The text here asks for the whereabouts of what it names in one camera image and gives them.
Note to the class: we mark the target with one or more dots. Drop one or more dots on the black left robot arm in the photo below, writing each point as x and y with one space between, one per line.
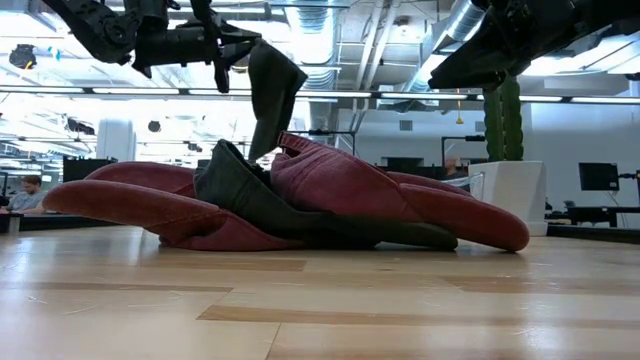
95 25

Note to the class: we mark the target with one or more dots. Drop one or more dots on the green cactus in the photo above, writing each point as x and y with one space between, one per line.
502 125

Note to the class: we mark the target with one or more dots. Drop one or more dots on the black monitor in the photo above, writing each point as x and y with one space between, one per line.
599 176

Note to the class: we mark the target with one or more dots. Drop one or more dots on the silver ribbed ceiling duct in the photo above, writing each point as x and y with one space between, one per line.
315 20
457 27

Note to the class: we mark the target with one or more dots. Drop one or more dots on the white planter pot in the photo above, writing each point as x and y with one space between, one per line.
515 195

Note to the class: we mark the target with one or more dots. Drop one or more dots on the person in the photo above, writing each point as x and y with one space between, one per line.
27 200

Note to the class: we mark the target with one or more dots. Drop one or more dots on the black aluminium table frame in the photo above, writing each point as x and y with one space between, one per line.
60 223

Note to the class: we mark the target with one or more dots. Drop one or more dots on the long ceiling light strip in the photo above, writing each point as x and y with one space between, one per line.
135 91

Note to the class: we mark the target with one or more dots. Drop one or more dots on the dark green cap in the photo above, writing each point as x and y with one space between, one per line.
272 85
235 190

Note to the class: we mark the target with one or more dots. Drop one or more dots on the maroon red cap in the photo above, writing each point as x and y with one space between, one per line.
125 205
340 185

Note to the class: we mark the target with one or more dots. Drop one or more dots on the round black ceiling device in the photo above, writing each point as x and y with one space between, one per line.
154 126
22 56

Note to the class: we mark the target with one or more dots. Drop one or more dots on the clear plastic bin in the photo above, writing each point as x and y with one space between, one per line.
472 182

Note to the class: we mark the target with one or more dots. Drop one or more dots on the black background desk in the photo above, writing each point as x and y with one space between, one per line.
600 211

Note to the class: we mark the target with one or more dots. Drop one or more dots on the white building column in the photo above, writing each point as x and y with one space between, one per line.
115 140

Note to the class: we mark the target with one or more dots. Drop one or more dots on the black partition cabinet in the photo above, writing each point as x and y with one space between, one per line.
82 169

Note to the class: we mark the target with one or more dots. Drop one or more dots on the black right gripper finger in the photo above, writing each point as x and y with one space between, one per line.
470 72

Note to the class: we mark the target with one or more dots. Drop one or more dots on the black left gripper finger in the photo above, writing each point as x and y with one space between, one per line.
235 52
237 35

